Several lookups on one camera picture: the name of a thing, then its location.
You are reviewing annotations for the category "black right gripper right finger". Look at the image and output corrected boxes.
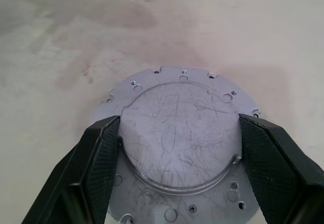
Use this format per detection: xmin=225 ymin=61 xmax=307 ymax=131
xmin=237 ymin=112 xmax=324 ymax=224

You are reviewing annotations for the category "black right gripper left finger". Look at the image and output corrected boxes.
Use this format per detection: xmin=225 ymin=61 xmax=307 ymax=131
xmin=21 ymin=114 xmax=125 ymax=224

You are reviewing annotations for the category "grey round metal motor lid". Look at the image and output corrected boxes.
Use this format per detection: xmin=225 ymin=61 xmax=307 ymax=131
xmin=95 ymin=66 xmax=263 ymax=224

